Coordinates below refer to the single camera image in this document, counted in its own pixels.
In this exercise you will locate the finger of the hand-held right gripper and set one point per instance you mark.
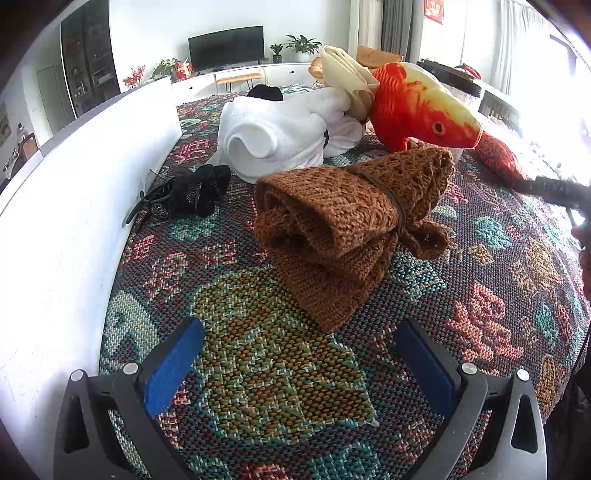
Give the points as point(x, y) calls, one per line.
point(554, 189)

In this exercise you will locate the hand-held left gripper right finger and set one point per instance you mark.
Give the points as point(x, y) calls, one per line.
point(425, 364)

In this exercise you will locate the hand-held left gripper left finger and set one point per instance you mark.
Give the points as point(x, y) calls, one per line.
point(173, 369)

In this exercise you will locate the orange goldfish plush toy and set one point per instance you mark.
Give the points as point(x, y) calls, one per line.
point(415, 110)

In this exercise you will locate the brown knitted scarf bundle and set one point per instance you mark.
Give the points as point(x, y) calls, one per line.
point(323, 221)

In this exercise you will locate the cream cloth bundle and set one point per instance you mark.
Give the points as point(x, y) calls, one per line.
point(346, 74)

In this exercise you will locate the white fluffy towel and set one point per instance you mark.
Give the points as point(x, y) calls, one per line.
point(277, 129)

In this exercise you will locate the colourful patterned woven blanket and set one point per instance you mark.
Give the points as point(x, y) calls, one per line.
point(277, 369)

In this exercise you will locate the red cloth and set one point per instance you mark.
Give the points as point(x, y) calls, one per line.
point(471, 70)

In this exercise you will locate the clear container with black lid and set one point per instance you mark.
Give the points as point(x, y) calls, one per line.
point(455, 77)

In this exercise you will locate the white partition board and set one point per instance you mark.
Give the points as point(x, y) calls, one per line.
point(69, 230)

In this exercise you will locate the orange lounge chair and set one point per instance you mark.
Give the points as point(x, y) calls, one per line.
point(378, 55)

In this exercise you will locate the grey curtain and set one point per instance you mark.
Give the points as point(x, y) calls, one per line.
point(397, 27)

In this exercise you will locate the white curtain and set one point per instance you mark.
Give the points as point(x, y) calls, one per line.
point(367, 23)

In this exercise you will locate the large leafy potted plant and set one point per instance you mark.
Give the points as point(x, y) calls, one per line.
point(302, 45)

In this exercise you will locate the black knitted cloth bundle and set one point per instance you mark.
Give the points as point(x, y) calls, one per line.
point(265, 92)

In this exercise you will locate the white television cabinet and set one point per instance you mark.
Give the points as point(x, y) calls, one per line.
point(286, 71)

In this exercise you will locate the red flower arrangement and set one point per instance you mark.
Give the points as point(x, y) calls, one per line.
point(134, 78)

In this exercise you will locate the grey door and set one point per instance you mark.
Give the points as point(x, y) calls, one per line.
point(55, 99)

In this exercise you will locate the red gift bag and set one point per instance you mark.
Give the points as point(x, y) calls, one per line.
point(184, 71)

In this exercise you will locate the wooden bench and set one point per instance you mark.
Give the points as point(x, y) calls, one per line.
point(240, 77)

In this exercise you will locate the bushy green potted plant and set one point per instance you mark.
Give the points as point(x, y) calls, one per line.
point(164, 68)

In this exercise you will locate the small potted plant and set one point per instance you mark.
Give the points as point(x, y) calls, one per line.
point(277, 50)

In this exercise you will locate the dark glass display cabinet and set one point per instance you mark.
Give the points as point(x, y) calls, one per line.
point(90, 55)

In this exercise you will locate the black television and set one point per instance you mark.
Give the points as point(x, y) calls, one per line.
point(226, 48)

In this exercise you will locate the red wall decoration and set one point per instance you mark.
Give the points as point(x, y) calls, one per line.
point(434, 11)

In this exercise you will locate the framed wall picture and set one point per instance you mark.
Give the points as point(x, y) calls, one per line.
point(3, 124)

